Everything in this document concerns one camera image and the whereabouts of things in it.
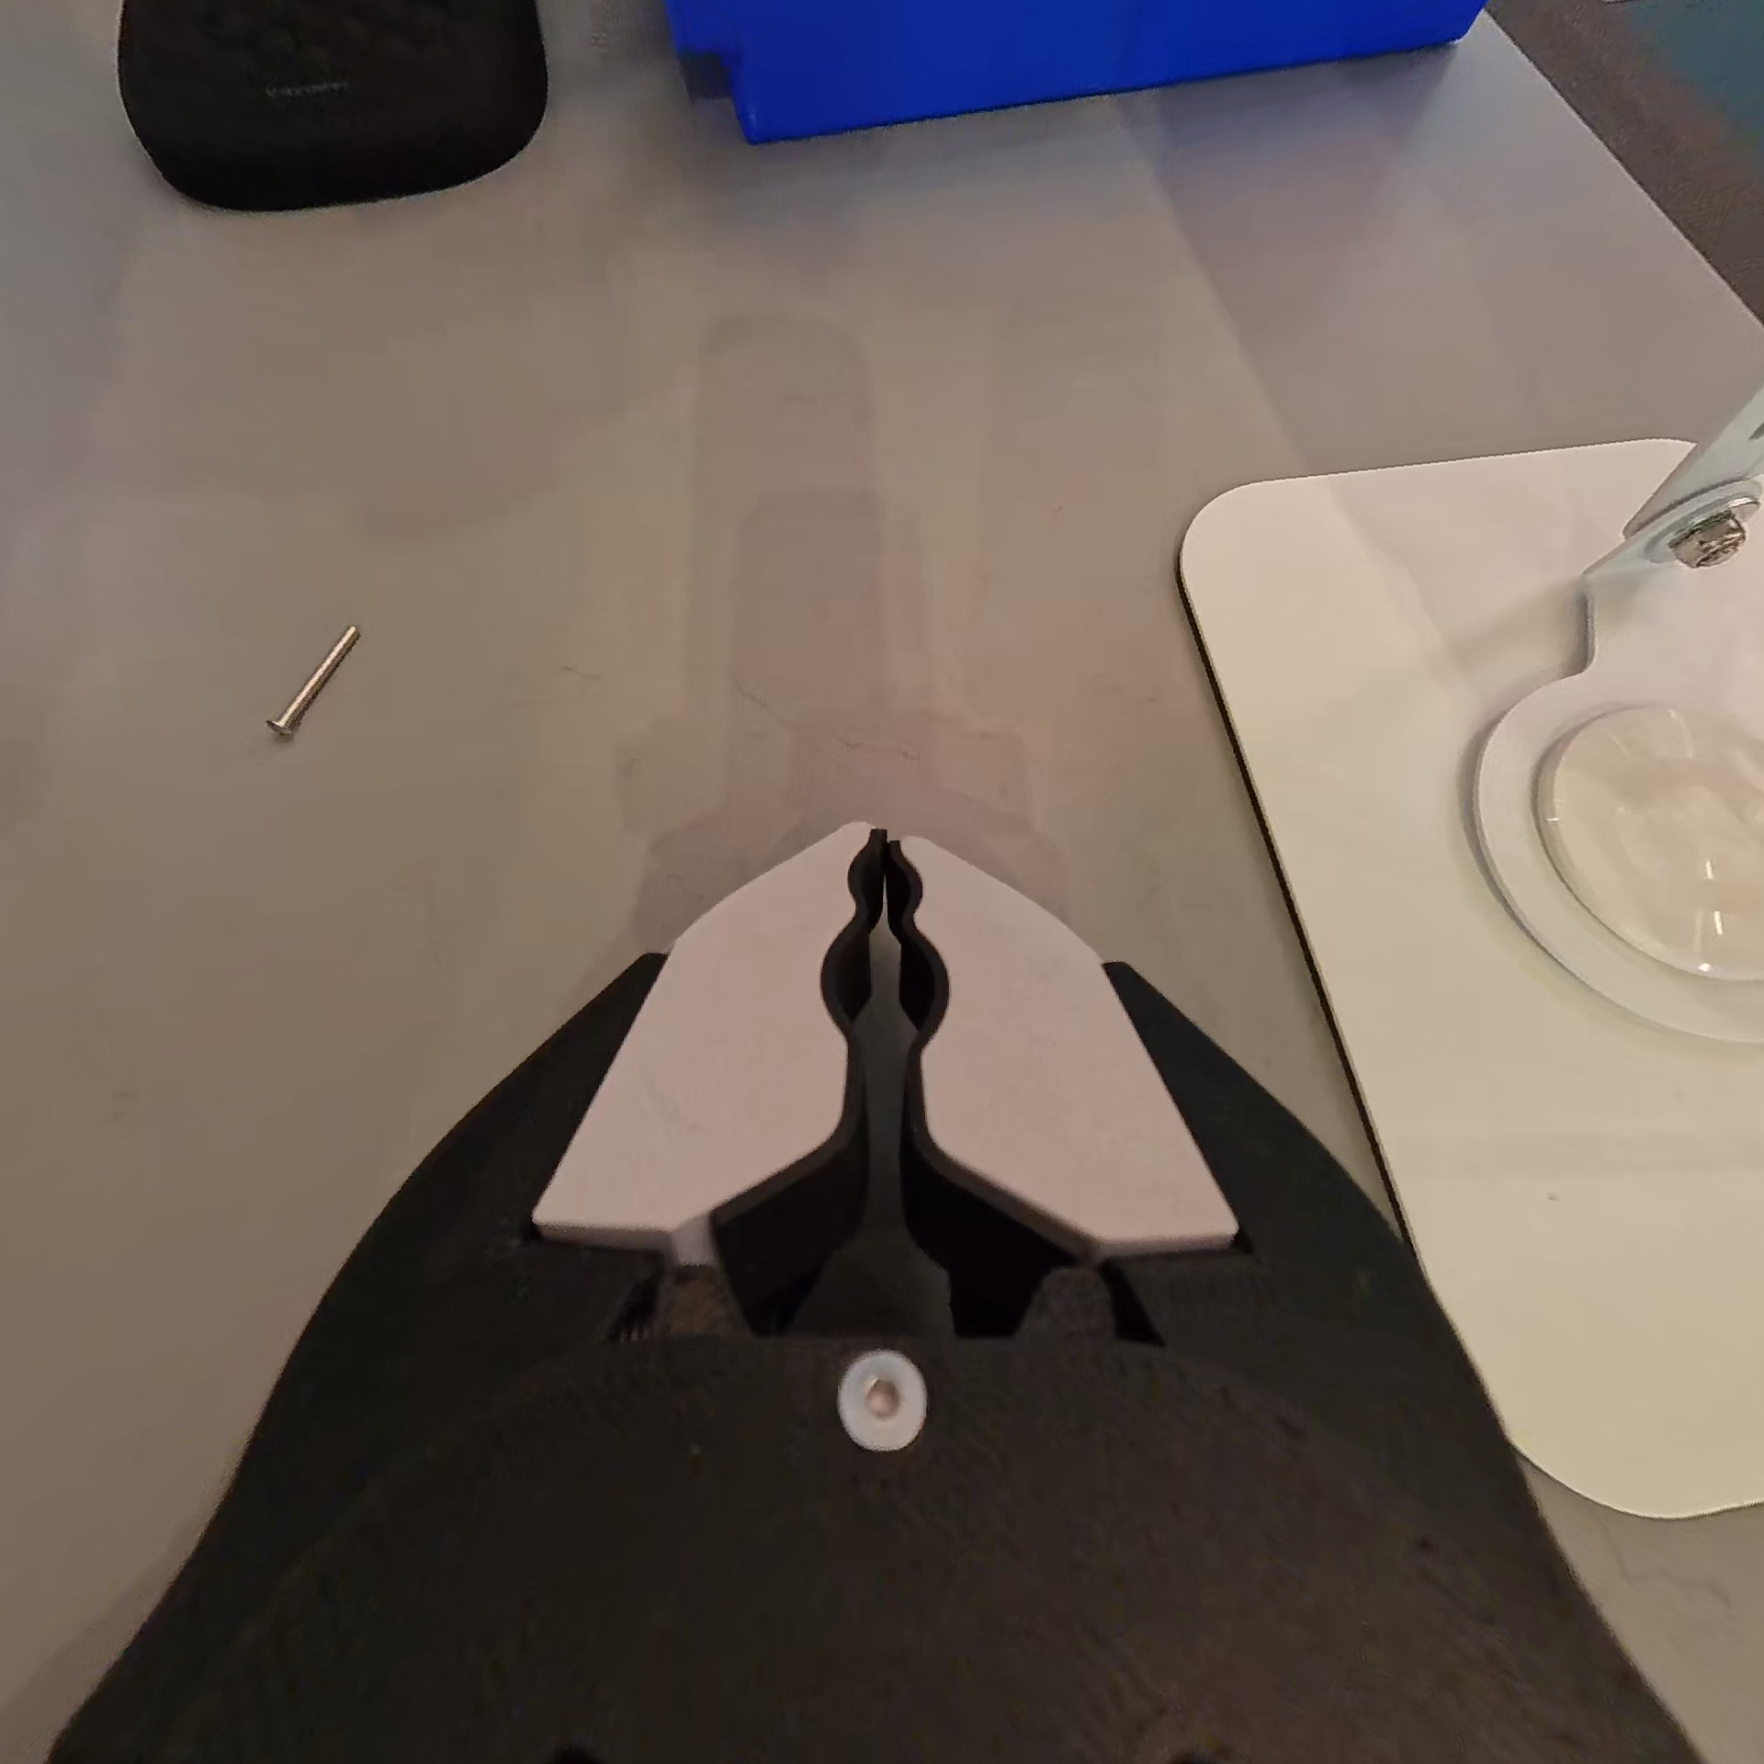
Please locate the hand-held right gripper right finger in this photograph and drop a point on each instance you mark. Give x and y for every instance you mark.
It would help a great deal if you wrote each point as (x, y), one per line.
(1047, 1076)

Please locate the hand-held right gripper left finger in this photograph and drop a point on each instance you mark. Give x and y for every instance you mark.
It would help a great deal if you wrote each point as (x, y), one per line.
(717, 1061)

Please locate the white magnifier stand base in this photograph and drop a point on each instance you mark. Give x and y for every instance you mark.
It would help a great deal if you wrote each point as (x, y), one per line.
(1378, 855)

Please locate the small metal screw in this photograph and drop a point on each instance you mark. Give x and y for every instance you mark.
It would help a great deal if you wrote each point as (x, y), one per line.
(312, 681)

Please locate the round magnifying lens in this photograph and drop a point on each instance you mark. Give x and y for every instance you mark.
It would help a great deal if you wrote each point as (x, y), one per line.
(1654, 840)

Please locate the blue plastic bin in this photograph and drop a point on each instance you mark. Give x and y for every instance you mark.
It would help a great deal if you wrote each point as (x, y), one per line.
(1060, 56)

